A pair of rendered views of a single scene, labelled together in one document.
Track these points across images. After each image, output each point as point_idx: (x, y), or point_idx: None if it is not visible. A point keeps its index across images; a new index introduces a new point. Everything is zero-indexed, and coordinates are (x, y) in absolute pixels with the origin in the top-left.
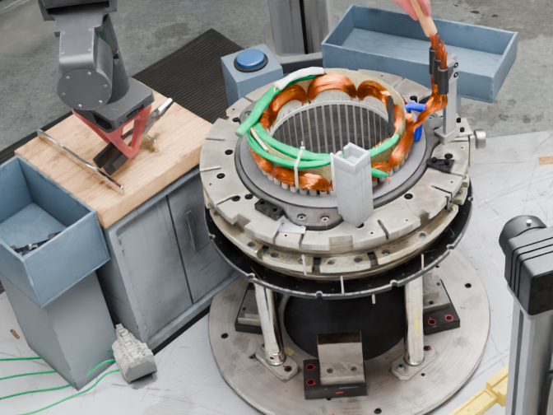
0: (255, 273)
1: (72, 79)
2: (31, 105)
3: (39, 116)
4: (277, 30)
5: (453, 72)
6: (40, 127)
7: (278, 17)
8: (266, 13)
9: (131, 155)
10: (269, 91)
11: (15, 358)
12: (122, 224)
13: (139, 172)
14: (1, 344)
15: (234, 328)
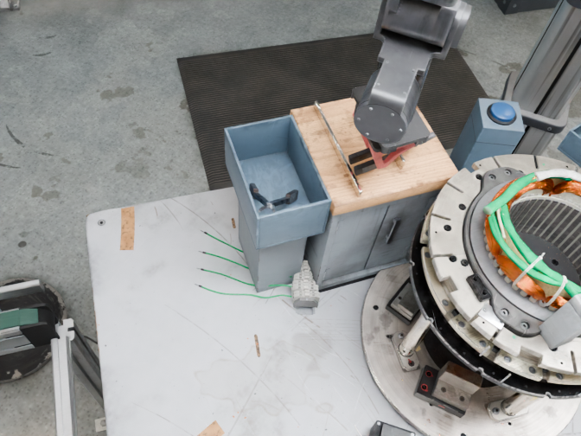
0: (434, 320)
1: (373, 112)
2: (311, 23)
3: (313, 33)
4: (525, 87)
5: None
6: (310, 40)
7: (533, 78)
8: (480, 28)
9: (380, 167)
10: (527, 178)
11: (226, 243)
12: (346, 215)
13: (379, 181)
14: (221, 226)
15: (385, 305)
